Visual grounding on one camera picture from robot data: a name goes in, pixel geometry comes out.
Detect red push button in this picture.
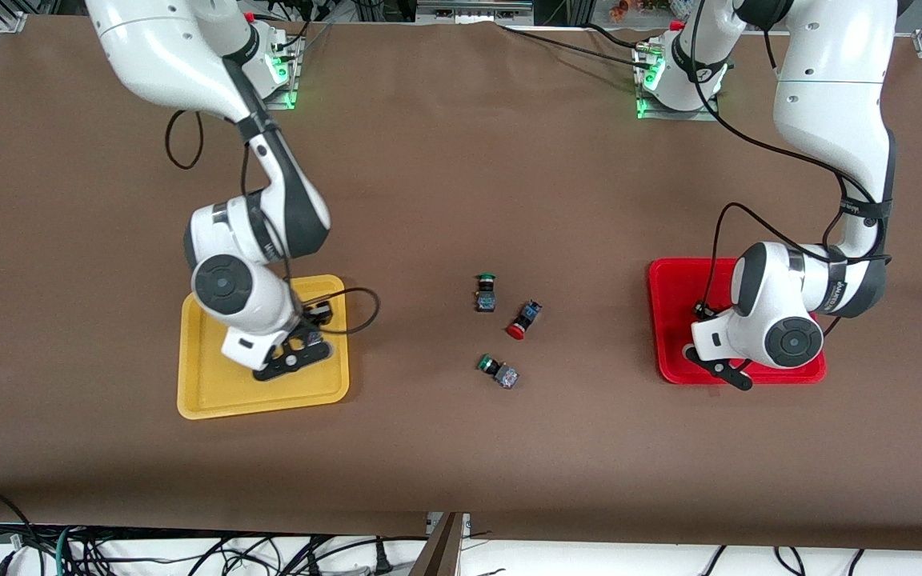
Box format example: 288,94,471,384
507,298,543,342

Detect red plastic tray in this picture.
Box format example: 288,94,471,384
647,257,828,386

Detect yellow plastic tray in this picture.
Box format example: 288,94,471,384
176,274,351,421

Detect brown table cloth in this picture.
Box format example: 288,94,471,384
0,16,922,553

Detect aluminium support beam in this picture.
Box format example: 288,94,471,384
409,512,466,576

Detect colourful background objects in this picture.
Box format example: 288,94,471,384
609,0,698,21

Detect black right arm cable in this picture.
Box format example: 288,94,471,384
163,109,382,337

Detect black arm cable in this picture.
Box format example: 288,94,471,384
163,109,382,337
689,0,894,337

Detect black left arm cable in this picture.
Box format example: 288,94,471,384
689,0,894,337

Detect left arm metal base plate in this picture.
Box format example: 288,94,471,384
635,44,722,122

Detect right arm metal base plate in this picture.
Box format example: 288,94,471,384
257,32,302,110

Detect long black table cable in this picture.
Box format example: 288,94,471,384
495,22,647,63

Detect teal cable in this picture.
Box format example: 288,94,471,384
53,524,78,576

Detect silver aluminium frame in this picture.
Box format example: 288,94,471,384
415,0,535,25

